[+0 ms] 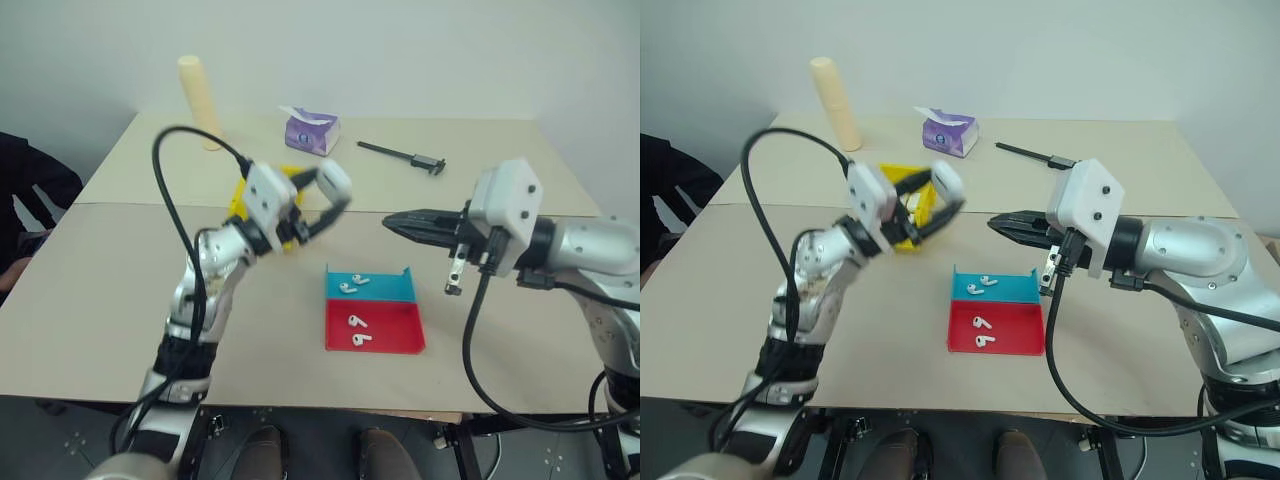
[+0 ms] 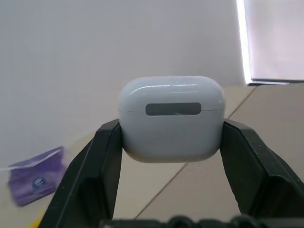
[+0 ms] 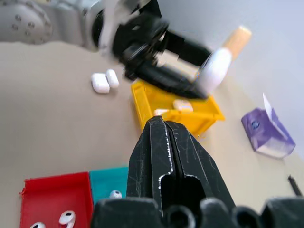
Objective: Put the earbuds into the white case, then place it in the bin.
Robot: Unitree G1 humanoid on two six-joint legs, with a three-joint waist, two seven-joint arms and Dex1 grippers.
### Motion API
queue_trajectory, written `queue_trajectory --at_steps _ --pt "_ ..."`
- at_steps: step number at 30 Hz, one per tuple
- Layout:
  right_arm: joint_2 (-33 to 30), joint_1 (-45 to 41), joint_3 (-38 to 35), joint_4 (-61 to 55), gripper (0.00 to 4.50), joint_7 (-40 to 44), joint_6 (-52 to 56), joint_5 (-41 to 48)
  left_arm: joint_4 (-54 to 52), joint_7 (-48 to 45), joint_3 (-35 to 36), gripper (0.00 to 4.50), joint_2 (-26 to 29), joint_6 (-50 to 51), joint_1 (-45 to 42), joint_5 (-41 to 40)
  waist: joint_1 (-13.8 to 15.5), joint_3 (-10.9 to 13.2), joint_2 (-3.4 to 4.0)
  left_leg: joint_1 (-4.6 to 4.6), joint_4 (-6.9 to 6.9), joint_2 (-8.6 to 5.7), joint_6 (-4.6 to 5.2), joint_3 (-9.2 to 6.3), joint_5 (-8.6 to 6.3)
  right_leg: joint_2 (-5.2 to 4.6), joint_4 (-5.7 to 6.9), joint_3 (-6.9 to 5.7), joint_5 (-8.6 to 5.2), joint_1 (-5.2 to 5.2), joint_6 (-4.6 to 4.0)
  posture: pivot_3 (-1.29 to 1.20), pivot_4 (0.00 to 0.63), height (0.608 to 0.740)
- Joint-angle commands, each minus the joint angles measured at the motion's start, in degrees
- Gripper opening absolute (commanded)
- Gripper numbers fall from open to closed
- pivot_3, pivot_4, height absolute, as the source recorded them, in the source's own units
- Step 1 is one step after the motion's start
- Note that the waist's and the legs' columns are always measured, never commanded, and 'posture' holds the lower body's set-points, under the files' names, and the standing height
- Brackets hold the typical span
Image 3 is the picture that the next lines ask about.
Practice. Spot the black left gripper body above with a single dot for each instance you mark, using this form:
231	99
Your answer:
137	45

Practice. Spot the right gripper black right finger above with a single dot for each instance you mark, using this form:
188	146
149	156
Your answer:
197	161

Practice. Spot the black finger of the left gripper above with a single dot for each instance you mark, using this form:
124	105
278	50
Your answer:
171	82
187	51

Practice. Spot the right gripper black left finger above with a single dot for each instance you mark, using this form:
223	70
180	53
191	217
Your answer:
149	161

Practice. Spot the yellow plastic bin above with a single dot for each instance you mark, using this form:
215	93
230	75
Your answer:
190	121

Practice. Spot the beige cylinder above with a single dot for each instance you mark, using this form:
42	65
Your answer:
237	40

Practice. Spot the purple tissue pack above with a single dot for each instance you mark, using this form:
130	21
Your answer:
268	135

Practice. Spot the white tissue sheet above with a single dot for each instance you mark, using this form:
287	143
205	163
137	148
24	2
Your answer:
267	104

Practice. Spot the black caliper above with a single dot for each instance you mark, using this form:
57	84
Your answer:
294	185

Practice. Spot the red plastic tray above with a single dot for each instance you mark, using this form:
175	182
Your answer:
47	197

